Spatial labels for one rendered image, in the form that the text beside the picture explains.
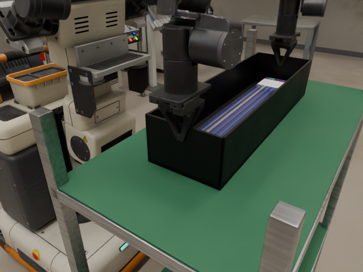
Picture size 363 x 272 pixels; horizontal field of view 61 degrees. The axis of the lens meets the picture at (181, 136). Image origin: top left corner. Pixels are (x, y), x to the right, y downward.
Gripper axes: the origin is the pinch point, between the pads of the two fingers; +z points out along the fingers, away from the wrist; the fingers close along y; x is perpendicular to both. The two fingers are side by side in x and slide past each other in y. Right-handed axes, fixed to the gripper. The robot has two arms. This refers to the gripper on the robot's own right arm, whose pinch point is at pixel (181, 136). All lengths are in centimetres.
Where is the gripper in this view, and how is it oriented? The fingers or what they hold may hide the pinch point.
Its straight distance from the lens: 57.2
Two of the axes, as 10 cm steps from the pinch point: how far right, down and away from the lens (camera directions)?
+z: 0.1, 8.8, 4.8
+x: -8.3, -2.6, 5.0
